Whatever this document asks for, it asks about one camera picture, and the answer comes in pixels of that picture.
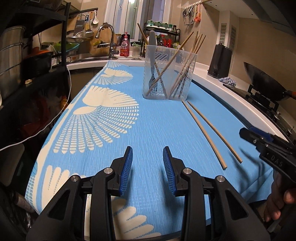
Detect steel sink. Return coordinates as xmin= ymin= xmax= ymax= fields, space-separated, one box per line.
xmin=69 ymin=56 xmax=144 ymax=63

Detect black gas stove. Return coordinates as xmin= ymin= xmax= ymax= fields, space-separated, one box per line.
xmin=223 ymin=83 xmax=296 ymax=144

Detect black wok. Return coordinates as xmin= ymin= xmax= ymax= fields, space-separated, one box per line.
xmin=243 ymin=61 xmax=296 ymax=102

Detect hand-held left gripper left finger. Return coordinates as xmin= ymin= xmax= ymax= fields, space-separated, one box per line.
xmin=25 ymin=146 xmax=134 ymax=241

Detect red dish soap bottle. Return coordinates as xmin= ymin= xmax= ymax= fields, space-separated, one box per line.
xmin=120 ymin=32 xmax=130 ymax=57

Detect wooden chopstick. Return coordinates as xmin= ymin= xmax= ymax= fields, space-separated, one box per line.
xmin=137 ymin=23 xmax=168 ymax=98
xmin=144 ymin=32 xmax=195 ymax=96
xmin=182 ymin=100 xmax=228 ymax=170
xmin=171 ymin=31 xmax=199 ymax=97
xmin=179 ymin=35 xmax=207 ymax=98
xmin=187 ymin=100 xmax=243 ymax=163

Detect row of spice jars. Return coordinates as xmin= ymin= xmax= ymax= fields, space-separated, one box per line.
xmin=146 ymin=20 xmax=178 ymax=32

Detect green plastic bowl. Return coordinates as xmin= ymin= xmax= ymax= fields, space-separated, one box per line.
xmin=59 ymin=42 xmax=79 ymax=56

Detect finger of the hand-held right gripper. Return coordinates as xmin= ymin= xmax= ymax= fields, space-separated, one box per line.
xmin=250 ymin=127 xmax=289 ymax=149
xmin=239 ymin=128 xmax=269 ymax=151

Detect clear plastic utensil container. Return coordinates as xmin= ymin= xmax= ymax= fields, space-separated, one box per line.
xmin=142 ymin=45 xmax=199 ymax=100

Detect metal grater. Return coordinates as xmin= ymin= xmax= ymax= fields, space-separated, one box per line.
xmin=74 ymin=15 xmax=84 ymax=33

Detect chrome kitchen faucet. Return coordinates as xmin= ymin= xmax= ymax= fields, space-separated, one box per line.
xmin=95 ymin=24 xmax=120 ymax=59

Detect black metal shelf rack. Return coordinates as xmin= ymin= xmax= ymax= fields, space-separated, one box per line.
xmin=0 ymin=0 xmax=71 ymax=109

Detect black cooking pot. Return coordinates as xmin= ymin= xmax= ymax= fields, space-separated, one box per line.
xmin=23 ymin=50 xmax=53 ymax=77

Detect hanging kitchen tools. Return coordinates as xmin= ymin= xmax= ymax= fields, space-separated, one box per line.
xmin=183 ymin=1 xmax=203 ymax=26

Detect metal fork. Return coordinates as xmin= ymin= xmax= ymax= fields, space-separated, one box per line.
xmin=148 ymin=31 xmax=159 ymax=93

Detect blue patterned tablecloth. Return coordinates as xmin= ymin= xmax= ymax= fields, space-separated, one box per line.
xmin=24 ymin=61 xmax=277 ymax=239

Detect black spice rack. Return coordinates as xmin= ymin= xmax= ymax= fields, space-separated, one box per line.
xmin=143 ymin=24 xmax=182 ymax=50

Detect metal strainer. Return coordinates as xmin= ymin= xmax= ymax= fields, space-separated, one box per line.
xmin=67 ymin=30 xmax=93 ymax=43

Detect black countertop appliance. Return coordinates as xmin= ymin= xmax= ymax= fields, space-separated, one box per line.
xmin=207 ymin=44 xmax=233 ymax=78

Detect large steel pot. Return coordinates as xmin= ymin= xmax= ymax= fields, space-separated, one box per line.
xmin=0 ymin=25 xmax=26 ymax=98

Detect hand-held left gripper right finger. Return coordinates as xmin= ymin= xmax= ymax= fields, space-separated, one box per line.
xmin=162 ymin=146 xmax=271 ymax=241

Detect person's right hand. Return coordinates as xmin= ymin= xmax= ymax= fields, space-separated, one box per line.
xmin=265 ymin=171 xmax=296 ymax=222

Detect blue and white rag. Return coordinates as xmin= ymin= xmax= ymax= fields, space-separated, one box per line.
xmin=218 ymin=77 xmax=237 ymax=87

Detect grey range hood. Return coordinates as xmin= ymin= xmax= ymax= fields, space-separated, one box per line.
xmin=240 ymin=0 xmax=289 ymax=26

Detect green-lidded plastic container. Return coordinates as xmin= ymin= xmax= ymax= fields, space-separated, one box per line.
xmin=131 ymin=42 xmax=142 ymax=57

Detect wooden cutting board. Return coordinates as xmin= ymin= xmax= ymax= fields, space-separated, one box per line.
xmin=90 ymin=30 xmax=116 ymax=56

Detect white cable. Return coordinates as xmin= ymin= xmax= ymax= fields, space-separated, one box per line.
xmin=0 ymin=44 xmax=72 ymax=151

